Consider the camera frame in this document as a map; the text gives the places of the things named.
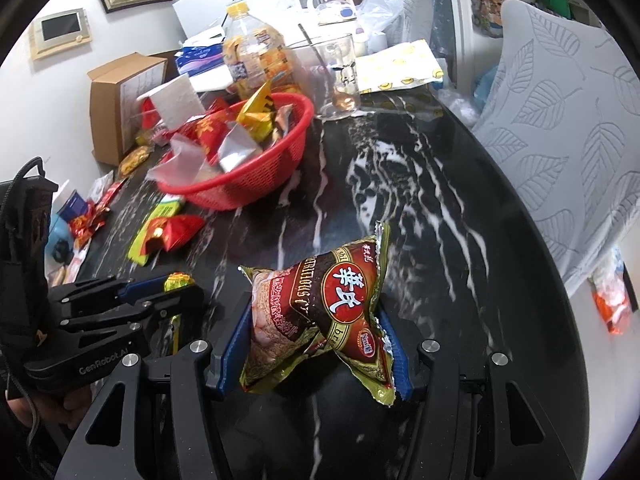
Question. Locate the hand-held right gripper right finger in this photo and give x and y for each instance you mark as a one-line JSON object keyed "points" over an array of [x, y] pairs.
{"points": [[400, 365]]}

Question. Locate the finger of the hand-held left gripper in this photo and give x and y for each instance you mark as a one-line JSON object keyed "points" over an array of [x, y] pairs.
{"points": [[170, 307], [142, 290]]}

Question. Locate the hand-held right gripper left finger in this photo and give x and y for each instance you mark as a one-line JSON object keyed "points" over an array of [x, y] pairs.
{"points": [[232, 355]]}

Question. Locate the yellow green candy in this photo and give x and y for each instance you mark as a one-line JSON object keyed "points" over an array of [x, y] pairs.
{"points": [[180, 282]]}

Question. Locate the brown and gold snack bag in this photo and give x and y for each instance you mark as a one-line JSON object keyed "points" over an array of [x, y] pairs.
{"points": [[325, 305]]}

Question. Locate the clear plastic bag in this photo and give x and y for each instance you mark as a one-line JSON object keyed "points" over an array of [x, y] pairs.
{"points": [[182, 160], [380, 7]]}

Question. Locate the red plastic basket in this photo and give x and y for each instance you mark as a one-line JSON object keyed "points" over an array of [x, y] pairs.
{"points": [[260, 175]]}

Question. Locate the person's left hand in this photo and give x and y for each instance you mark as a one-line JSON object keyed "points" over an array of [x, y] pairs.
{"points": [[65, 410]]}

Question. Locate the light blue toy figure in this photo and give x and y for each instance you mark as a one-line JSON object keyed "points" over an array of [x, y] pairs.
{"points": [[59, 230]]}

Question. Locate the white pink packet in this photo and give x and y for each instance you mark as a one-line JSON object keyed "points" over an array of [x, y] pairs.
{"points": [[75, 260]]}

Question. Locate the yellow green snack packet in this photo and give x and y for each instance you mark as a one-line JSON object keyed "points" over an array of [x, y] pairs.
{"points": [[142, 245]]}

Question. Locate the small red snack packet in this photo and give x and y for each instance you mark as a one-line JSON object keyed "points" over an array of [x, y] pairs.
{"points": [[82, 225], [107, 194]]}

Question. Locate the dark blue box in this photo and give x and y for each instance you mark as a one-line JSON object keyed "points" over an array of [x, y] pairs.
{"points": [[75, 205]]}

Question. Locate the yellow noodle snack packet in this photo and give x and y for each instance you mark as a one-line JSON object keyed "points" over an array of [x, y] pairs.
{"points": [[135, 160]]}

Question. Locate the cardboard box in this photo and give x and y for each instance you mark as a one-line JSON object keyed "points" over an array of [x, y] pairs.
{"points": [[107, 110]]}

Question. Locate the red plastic container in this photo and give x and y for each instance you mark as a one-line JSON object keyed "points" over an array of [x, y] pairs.
{"points": [[147, 110]]}

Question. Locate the white paper towel roll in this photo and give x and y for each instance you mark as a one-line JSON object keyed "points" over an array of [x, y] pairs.
{"points": [[175, 102]]}

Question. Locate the brown snack packet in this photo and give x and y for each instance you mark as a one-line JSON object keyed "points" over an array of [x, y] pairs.
{"points": [[284, 119]]}

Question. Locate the orange white plastic bag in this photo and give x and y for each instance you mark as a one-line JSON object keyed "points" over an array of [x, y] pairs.
{"points": [[612, 305]]}

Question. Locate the blue tissue pack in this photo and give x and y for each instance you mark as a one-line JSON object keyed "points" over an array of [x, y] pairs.
{"points": [[200, 57]]}

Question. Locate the orange juice bottle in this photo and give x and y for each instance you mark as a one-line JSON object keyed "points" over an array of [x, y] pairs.
{"points": [[250, 55]]}

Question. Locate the clear glass cup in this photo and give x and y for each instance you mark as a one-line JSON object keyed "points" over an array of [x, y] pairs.
{"points": [[345, 105]]}

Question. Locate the leaf-pattern chair cover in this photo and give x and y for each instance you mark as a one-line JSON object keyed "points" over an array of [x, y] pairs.
{"points": [[550, 135]]}

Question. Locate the light blue plastic bag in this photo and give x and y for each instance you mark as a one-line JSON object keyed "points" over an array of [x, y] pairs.
{"points": [[485, 87]]}

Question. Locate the metal spoon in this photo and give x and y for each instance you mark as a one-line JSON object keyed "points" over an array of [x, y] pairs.
{"points": [[312, 45]]}

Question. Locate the white yellow-dotted pad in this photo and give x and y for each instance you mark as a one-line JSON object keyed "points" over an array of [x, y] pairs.
{"points": [[395, 65]]}

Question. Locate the white cup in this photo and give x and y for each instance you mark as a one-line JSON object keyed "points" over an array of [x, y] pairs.
{"points": [[377, 44]]}

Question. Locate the white teapot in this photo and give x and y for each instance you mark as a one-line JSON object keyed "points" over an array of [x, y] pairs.
{"points": [[332, 10]]}

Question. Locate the crumpled clear plastic bag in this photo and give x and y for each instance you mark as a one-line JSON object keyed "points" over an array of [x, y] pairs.
{"points": [[380, 7]]}

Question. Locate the patterned tote bag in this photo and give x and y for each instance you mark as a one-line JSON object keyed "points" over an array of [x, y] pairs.
{"points": [[489, 12]]}

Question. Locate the wall intercom panel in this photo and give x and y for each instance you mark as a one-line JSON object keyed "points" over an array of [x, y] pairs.
{"points": [[60, 32]]}

